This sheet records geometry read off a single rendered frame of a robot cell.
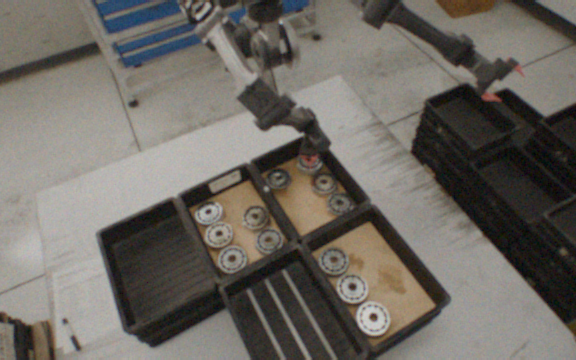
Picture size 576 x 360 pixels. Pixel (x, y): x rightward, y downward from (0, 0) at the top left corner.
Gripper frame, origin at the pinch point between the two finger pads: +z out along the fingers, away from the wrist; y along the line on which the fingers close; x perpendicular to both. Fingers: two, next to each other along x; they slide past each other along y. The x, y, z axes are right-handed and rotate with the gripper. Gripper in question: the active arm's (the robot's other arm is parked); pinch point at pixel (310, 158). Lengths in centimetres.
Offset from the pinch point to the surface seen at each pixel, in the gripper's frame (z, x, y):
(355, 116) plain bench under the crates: 17, -12, 46
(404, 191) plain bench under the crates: 18.1, -39.6, 7.5
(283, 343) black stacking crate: 9, -9, -67
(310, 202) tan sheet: 6.8, -4.2, -15.7
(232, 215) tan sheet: 7.9, 23.2, -28.5
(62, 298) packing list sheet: 24, 78, -71
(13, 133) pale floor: 93, 243, 41
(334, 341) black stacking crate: 8, -24, -63
